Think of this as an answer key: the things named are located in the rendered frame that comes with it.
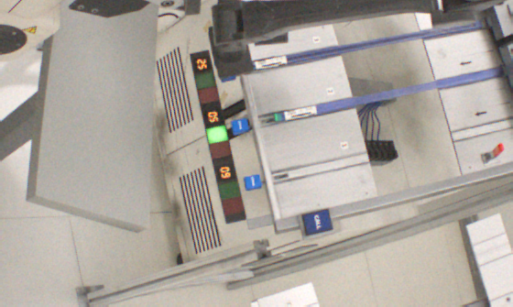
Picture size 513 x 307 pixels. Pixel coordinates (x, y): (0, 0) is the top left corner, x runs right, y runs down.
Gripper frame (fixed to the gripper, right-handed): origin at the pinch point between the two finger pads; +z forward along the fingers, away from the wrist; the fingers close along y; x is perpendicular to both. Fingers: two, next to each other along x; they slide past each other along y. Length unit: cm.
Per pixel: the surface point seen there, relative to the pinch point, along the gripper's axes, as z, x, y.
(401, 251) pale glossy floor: 152, -57, -36
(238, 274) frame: 47, 7, -37
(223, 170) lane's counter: 1.8, 5.6, -19.6
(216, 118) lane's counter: 2.0, 4.9, -9.4
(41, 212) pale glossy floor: 47, 53, -12
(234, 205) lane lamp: 1.7, 4.9, -26.6
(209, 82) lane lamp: 2.0, 4.8, -1.9
